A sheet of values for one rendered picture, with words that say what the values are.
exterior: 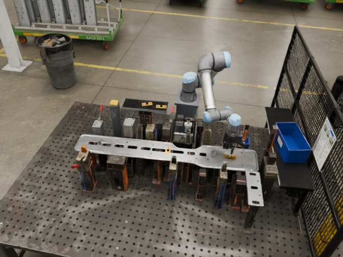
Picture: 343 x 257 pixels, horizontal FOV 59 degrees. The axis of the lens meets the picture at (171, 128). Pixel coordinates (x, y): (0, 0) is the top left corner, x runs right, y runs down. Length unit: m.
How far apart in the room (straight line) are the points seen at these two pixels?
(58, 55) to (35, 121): 0.98
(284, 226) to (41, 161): 2.00
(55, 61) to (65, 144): 2.05
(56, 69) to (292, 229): 3.75
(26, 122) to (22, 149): 0.54
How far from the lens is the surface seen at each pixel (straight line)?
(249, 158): 2.32
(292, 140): 2.53
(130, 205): 2.35
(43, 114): 4.52
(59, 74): 4.84
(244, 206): 2.39
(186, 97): 2.57
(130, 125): 2.34
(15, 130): 4.40
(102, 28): 6.19
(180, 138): 2.44
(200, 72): 2.12
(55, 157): 2.80
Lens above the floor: 2.61
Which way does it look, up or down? 41 degrees down
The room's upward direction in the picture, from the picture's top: 2 degrees clockwise
